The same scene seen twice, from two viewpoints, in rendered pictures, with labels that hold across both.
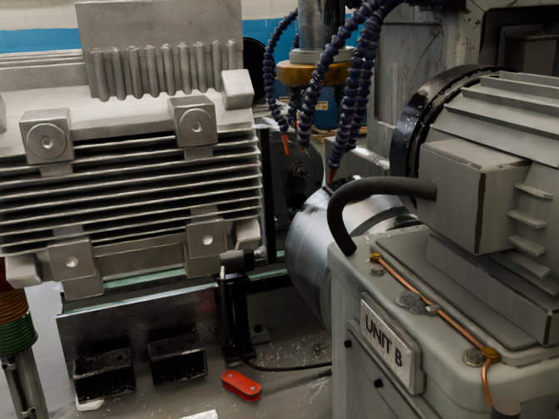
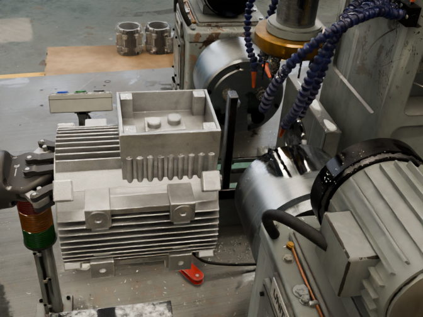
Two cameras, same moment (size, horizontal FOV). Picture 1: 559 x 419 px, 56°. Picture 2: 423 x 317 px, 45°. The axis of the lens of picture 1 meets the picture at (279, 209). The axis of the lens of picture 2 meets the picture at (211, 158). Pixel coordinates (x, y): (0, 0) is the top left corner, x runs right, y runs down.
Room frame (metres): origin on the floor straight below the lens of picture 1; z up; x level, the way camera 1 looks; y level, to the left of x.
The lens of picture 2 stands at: (-0.08, 0.00, 1.77)
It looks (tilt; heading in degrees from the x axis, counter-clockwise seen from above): 36 degrees down; 4
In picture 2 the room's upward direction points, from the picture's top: 4 degrees clockwise
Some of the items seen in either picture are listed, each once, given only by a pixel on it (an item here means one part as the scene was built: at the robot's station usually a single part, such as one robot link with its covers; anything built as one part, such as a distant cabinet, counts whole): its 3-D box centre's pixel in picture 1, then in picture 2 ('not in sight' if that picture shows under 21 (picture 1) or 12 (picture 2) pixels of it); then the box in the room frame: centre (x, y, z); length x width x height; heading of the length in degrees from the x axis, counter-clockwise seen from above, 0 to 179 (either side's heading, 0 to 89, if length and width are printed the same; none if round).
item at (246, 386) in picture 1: (241, 386); (189, 270); (0.77, 0.08, 0.81); 0.09 x 0.03 x 0.02; 48
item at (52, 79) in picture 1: (126, 159); (136, 191); (0.46, 0.13, 1.31); 0.20 x 0.19 x 0.19; 107
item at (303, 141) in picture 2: not in sight; (293, 143); (1.08, -0.15, 1.01); 0.15 x 0.02 x 0.15; 17
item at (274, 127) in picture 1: (262, 164); (232, 76); (1.40, 0.04, 1.04); 0.37 x 0.25 x 0.25; 17
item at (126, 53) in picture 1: (159, 45); (165, 134); (0.47, 0.09, 1.41); 0.12 x 0.11 x 0.07; 107
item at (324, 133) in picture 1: (324, 103); not in sight; (6.27, -0.60, 0.37); 1.20 x 0.80 x 0.74; 106
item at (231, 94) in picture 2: (265, 196); (227, 143); (0.89, 0.02, 1.12); 0.04 x 0.03 x 0.26; 107
